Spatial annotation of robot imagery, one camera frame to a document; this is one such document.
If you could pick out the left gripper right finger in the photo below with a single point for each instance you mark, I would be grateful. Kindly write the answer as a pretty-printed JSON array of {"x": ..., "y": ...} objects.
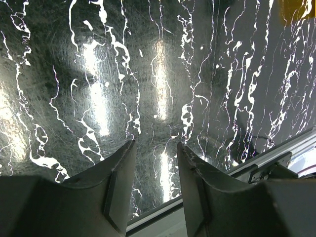
[{"x": 218, "y": 205}]

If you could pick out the yellow plastic tray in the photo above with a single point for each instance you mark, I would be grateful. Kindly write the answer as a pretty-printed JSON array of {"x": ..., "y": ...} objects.
[{"x": 292, "y": 11}]

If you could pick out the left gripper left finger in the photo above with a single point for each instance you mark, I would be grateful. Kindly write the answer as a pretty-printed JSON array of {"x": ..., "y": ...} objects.
[{"x": 93, "y": 203}]

